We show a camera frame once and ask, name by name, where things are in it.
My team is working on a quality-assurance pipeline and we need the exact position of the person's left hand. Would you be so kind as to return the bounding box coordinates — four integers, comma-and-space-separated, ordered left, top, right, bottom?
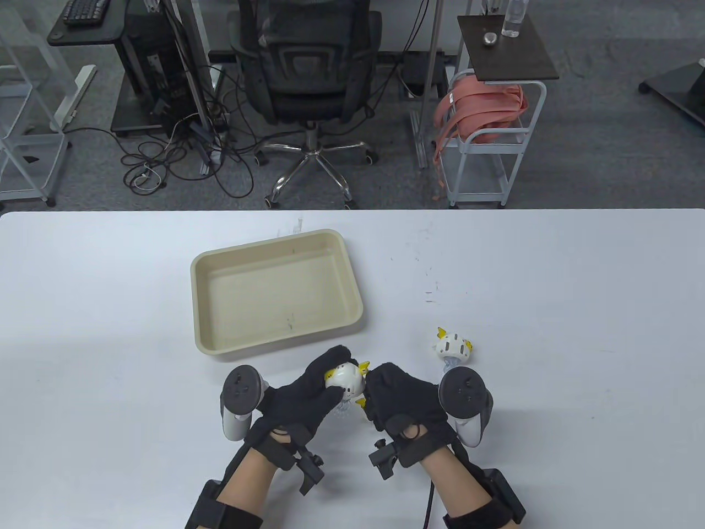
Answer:
245, 346, 353, 472

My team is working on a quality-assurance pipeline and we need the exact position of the person's right hand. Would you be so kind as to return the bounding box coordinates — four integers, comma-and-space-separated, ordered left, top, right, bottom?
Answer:
364, 362, 459, 469

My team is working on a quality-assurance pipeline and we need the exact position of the person's right forearm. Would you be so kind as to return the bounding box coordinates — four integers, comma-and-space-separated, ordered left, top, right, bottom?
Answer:
420, 449, 492, 520

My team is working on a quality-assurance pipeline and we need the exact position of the person's left forearm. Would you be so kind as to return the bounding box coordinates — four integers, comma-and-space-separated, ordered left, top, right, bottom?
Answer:
218, 447, 283, 519

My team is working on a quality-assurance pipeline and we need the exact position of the black right forearm band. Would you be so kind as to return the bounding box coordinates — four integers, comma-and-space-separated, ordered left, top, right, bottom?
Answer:
442, 467, 527, 529

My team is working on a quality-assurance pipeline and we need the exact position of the black left forearm band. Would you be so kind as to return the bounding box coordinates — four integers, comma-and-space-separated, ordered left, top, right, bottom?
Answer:
183, 479, 264, 529

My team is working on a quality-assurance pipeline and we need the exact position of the black left hand controller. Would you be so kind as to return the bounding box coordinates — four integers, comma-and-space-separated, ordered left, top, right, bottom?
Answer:
219, 365, 270, 441

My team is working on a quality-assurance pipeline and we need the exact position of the beige plastic tray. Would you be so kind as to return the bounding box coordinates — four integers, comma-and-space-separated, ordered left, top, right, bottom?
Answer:
190, 229, 365, 356

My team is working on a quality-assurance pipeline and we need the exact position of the white wheeled cart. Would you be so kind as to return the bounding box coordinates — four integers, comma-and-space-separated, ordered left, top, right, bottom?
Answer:
441, 69, 547, 209

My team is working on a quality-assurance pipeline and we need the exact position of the pink backpack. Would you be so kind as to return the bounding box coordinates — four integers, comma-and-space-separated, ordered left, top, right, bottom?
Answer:
432, 74, 529, 200

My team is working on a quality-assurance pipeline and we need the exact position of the black mesh office chair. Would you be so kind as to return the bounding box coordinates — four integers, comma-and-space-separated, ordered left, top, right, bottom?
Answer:
229, 0, 384, 210

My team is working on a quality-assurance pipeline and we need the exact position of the black box under desk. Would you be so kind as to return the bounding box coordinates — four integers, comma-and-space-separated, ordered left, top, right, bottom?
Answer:
402, 52, 448, 100

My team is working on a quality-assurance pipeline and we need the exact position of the dark brown side tabletop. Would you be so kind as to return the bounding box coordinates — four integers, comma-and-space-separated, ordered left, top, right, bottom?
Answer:
457, 14, 560, 83

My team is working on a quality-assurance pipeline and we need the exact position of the black computer tower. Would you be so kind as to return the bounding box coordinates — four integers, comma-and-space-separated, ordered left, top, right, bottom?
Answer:
122, 0, 191, 138

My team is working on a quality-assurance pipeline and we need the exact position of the white metal rack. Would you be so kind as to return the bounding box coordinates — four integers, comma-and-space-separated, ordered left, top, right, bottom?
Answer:
0, 33, 72, 208

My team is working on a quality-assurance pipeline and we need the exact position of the white desk foot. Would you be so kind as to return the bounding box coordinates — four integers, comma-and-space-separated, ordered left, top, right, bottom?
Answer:
52, 65, 97, 133

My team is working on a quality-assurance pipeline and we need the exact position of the clear water bottle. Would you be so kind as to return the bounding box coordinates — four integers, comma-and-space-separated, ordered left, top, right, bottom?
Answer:
501, 0, 529, 38

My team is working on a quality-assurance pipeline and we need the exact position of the black stand base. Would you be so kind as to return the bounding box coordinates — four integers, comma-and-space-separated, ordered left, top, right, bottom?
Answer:
639, 58, 705, 131

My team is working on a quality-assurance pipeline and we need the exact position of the black computer desk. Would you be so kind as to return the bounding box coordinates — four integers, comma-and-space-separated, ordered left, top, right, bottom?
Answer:
47, 0, 128, 46

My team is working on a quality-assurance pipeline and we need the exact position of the black keyboard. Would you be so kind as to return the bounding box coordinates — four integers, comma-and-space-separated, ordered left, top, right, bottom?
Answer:
62, 0, 111, 26

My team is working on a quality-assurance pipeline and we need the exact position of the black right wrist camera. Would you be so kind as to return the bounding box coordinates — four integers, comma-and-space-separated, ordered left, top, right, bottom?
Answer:
368, 438, 409, 480

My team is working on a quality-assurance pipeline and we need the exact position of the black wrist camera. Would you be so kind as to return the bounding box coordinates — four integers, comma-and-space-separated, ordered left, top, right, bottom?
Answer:
368, 438, 409, 480
286, 438, 326, 495

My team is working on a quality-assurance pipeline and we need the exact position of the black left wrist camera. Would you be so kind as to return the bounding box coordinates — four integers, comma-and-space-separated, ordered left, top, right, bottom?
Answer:
286, 438, 326, 495

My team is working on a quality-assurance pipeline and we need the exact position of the white coiled cable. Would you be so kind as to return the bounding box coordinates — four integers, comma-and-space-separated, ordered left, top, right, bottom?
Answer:
134, 164, 167, 191

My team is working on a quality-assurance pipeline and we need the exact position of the tangle of black floor cables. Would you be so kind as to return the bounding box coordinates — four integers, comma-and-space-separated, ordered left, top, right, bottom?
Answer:
72, 66, 259, 200

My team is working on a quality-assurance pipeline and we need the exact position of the aluminium frame post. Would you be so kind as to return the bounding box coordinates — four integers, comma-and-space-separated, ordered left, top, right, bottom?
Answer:
410, 0, 444, 169
160, 0, 214, 175

